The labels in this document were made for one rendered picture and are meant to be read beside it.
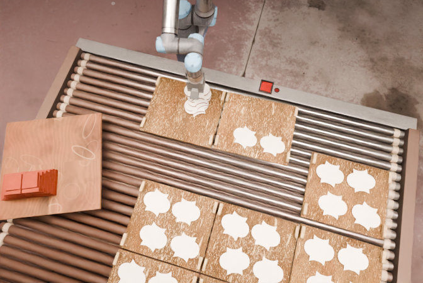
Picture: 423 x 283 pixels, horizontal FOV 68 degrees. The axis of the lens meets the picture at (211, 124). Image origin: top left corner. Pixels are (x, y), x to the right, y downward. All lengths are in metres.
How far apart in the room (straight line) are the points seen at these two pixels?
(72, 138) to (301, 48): 2.23
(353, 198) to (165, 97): 1.15
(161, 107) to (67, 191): 0.65
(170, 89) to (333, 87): 1.69
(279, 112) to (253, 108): 0.15
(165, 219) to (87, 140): 0.57
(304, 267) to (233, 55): 2.01
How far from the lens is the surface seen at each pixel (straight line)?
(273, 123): 1.78
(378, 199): 1.86
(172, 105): 1.81
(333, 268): 1.75
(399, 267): 1.86
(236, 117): 1.77
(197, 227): 1.66
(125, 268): 1.71
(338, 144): 1.86
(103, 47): 2.13
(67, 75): 2.07
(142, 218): 1.70
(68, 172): 1.74
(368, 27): 3.54
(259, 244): 1.66
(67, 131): 1.81
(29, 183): 1.63
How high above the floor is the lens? 2.59
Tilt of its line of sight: 71 degrees down
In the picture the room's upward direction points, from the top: 3 degrees counter-clockwise
